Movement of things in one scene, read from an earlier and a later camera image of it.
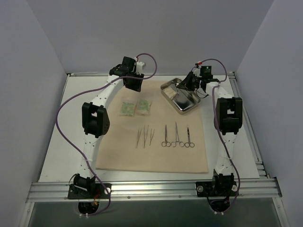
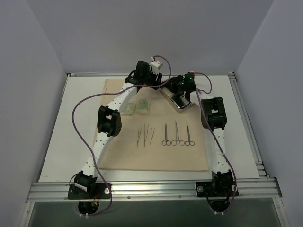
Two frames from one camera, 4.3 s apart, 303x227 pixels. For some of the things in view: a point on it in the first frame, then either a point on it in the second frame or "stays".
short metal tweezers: x=151 y=137 stays
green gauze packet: x=143 y=107 stays
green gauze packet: x=128 y=109 stays
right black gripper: x=192 y=81 → x=174 y=83
